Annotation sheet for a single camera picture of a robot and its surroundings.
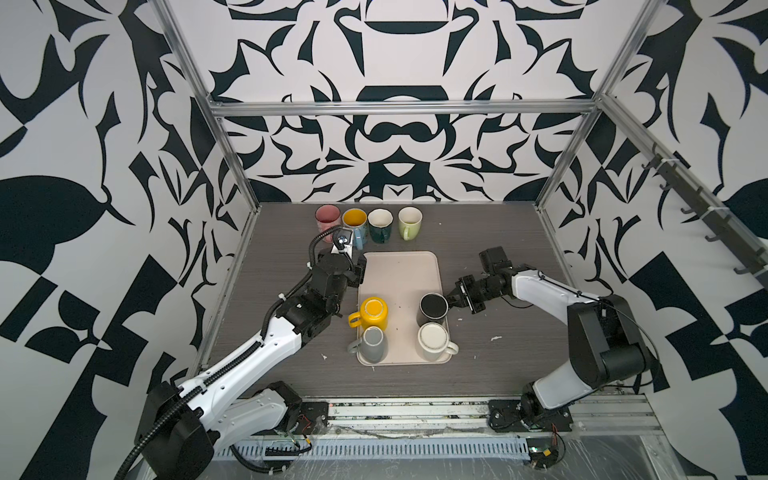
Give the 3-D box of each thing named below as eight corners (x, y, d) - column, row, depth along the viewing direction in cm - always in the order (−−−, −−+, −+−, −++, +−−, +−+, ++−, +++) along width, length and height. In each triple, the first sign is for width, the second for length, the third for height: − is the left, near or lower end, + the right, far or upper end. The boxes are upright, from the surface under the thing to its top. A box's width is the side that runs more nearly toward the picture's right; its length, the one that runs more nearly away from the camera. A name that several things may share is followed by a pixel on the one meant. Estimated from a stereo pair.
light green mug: (399, 249, 109) (400, 230, 101) (398, 225, 116) (399, 206, 108) (421, 249, 109) (424, 230, 101) (418, 225, 116) (421, 206, 108)
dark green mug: (364, 246, 110) (362, 225, 101) (373, 226, 116) (372, 205, 107) (386, 252, 108) (386, 231, 99) (394, 231, 114) (395, 210, 105)
